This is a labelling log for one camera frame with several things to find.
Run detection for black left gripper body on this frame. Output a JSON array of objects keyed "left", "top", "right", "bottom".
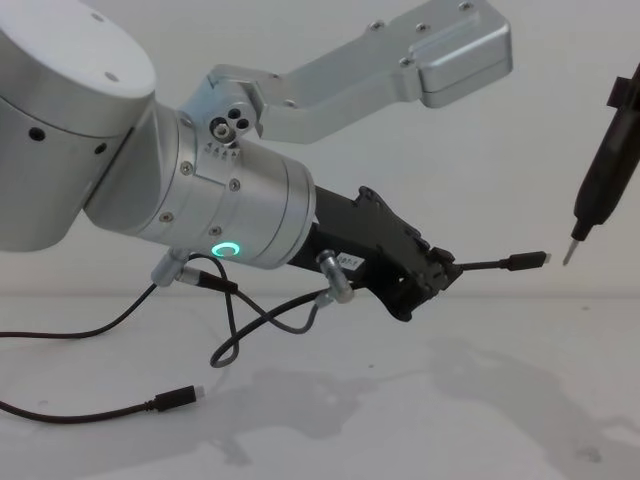
[{"left": 286, "top": 184, "right": 437, "bottom": 324}]

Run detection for black cable with plugs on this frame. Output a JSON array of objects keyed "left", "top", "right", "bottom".
[{"left": 0, "top": 249, "right": 553, "bottom": 419}]

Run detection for dark wrist cable, silver plugs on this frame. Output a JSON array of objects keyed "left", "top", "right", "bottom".
[{"left": 151, "top": 249, "right": 357, "bottom": 371}]

